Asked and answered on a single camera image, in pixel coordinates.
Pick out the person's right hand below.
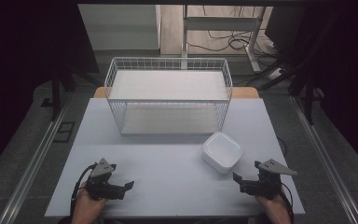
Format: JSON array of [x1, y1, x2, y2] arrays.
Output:
[[255, 193, 293, 224]]

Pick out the wooden table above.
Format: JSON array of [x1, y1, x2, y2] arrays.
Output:
[[92, 86, 260, 100]]

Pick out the dark curtain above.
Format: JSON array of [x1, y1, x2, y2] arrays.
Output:
[[304, 0, 358, 180], [0, 0, 101, 181]]

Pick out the aluminium rail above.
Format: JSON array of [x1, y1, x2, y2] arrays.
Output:
[[289, 94, 358, 224], [0, 92, 73, 224]]

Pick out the white desk frame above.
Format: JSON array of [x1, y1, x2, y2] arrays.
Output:
[[181, 4, 268, 73]]

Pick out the white power strip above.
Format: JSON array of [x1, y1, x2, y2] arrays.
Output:
[[268, 67, 286, 81]]

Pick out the person's left hand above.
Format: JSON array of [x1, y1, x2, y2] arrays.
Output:
[[71, 182, 109, 224]]

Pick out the black floor bracket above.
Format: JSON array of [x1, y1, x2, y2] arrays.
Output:
[[52, 121, 76, 144]]

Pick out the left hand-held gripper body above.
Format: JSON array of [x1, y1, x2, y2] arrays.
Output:
[[85, 158, 126, 202]]

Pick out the black floor cables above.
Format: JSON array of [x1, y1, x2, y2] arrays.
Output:
[[186, 5, 278, 59]]

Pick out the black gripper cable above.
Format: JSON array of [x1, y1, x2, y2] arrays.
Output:
[[279, 182, 296, 224], [70, 162, 98, 217]]

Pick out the black metal stand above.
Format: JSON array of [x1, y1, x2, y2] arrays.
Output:
[[287, 12, 339, 126], [49, 66, 102, 122]]

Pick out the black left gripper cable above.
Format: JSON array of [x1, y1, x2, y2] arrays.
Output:
[[70, 162, 98, 217]]

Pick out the white wire shelf rack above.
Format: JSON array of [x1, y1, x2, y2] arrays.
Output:
[[103, 56, 234, 135]]

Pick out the white square bowl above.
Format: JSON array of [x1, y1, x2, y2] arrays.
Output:
[[201, 132, 244, 175]]

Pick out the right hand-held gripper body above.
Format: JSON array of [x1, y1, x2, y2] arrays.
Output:
[[239, 159, 298, 201]]

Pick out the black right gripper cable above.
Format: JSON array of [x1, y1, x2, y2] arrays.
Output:
[[279, 182, 296, 224]]

